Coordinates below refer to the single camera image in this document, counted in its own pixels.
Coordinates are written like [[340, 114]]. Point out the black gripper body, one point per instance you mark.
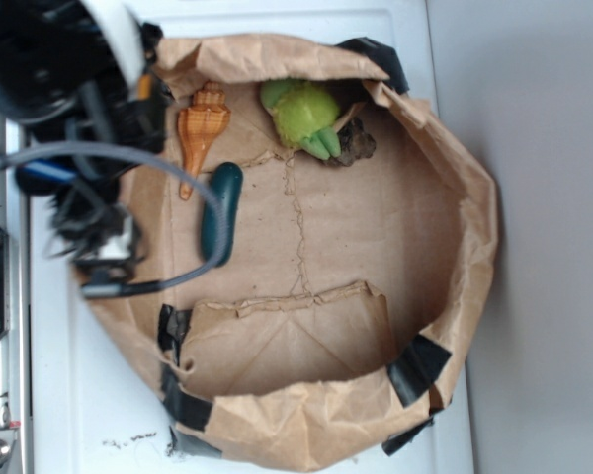
[[101, 235]]

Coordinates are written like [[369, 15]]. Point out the dark green plastic pickle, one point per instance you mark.
[[226, 184]]

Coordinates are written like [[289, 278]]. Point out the black white robot arm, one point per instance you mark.
[[81, 71]]

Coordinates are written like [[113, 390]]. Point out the orange striped conch shell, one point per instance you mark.
[[200, 124]]

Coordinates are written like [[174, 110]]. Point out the white plastic tray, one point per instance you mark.
[[91, 412]]

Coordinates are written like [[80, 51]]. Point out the green fuzzy plush toy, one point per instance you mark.
[[303, 114]]

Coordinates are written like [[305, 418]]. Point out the brown paper bag tray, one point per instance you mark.
[[344, 316]]

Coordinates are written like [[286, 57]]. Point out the dark brown rock chunk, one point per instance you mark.
[[355, 143]]

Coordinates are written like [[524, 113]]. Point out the silver aluminium rail frame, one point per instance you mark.
[[16, 446]]

